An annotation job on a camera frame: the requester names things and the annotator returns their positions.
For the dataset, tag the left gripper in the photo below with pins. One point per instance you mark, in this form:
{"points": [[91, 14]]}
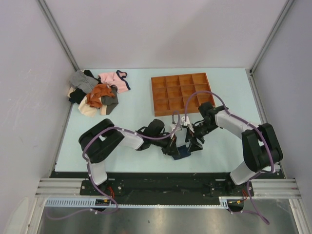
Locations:
{"points": [[170, 148]]}

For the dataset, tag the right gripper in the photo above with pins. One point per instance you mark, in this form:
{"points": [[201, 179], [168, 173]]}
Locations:
{"points": [[194, 145]]}

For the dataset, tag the navy underwear with white trim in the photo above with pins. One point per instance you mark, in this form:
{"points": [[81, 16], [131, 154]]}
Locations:
{"points": [[182, 150]]}

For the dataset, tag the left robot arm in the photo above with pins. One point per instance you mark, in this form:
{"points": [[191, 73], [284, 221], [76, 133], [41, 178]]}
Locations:
{"points": [[98, 142]]}

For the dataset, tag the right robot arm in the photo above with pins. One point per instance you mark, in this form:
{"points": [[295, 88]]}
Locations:
{"points": [[261, 149]]}

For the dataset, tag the olive and beige underwear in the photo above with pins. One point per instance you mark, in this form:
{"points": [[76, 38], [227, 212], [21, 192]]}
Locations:
{"points": [[108, 104]]}

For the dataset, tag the pink underwear with navy trim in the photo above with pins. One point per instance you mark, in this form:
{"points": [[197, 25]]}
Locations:
{"points": [[117, 79]]}

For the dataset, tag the orange underwear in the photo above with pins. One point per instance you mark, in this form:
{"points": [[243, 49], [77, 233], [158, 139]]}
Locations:
{"points": [[94, 97]]}

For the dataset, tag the cream underwear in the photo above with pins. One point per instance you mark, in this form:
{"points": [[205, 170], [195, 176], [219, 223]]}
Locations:
{"points": [[85, 108]]}

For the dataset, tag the black underwear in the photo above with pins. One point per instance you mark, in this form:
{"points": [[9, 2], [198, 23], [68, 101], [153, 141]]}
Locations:
{"points": [[76, 96]]}

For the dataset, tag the grey ribbed underwear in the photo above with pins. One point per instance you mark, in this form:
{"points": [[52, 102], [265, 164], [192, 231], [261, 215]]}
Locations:
{"points": [[83, 82]]}

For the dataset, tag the wooden compartment tray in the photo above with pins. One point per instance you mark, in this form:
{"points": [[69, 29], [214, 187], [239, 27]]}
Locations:
{"points": [[171, 93]]}

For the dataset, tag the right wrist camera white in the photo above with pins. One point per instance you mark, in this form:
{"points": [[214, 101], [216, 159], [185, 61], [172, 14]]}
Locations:
{"points": [[185, 123]]}

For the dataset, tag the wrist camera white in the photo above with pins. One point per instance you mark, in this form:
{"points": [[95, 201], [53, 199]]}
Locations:
{"points": [[175, 127], [185, 123]]}

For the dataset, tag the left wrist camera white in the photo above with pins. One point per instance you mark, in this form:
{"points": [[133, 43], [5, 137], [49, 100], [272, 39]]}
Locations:
{"points": [[175, 127]]}

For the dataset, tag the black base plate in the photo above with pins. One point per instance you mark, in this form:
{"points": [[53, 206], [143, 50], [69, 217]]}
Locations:
{"points": [[212, 184]]}

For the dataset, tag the grey slotted cable duct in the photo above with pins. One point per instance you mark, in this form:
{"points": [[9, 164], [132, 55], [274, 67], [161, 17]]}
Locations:
{"points": [[95, 203]]}

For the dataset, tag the aluminium corner post right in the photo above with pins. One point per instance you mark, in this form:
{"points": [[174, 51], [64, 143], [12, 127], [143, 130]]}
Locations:
{"points": [[276, 26]]}

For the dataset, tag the aluminium corner post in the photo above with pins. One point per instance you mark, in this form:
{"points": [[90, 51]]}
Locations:
{"points": [[276, 26], [57, 32]]}

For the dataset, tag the aluminium rail front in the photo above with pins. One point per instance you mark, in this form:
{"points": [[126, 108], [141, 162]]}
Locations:
{"points": [[263, 188]]}

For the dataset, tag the aluminium corner post left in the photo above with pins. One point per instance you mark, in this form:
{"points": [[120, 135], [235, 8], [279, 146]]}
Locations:
{"points": [[57, 32]]}

